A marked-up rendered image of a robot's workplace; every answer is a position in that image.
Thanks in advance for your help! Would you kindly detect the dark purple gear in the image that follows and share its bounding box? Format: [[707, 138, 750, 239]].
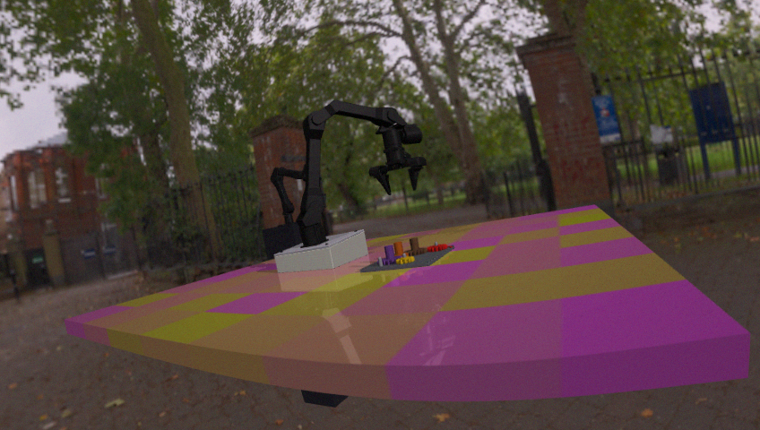
[[382, 245, 402, 265]]

